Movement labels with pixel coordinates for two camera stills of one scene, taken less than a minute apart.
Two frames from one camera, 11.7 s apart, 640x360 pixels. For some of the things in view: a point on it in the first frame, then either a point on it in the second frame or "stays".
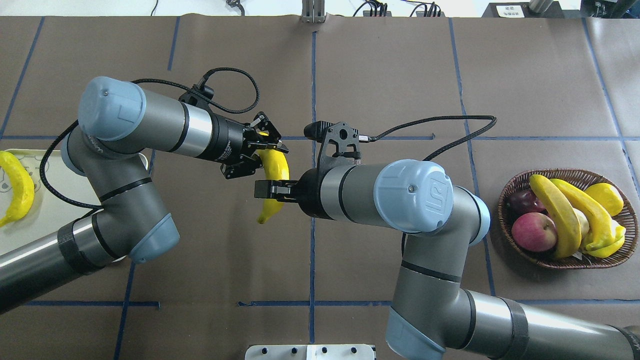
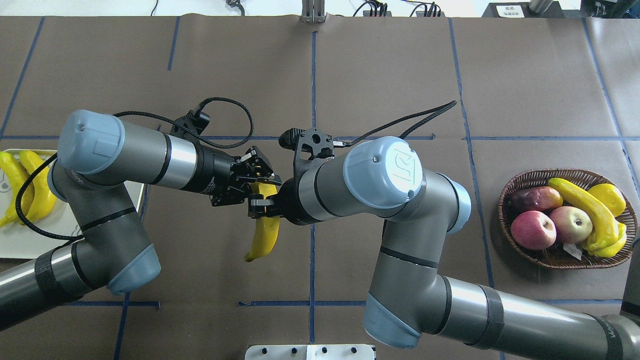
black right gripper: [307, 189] -> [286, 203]
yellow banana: [568, 229] -> [267, 229]
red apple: [534, 232] stays
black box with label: [521, 10] stays
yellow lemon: [610, 197] stays
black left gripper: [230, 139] -> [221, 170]
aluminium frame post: [313, 11] stays
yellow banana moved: [275, 163] -> [44, 193]
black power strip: [367, 13] stays
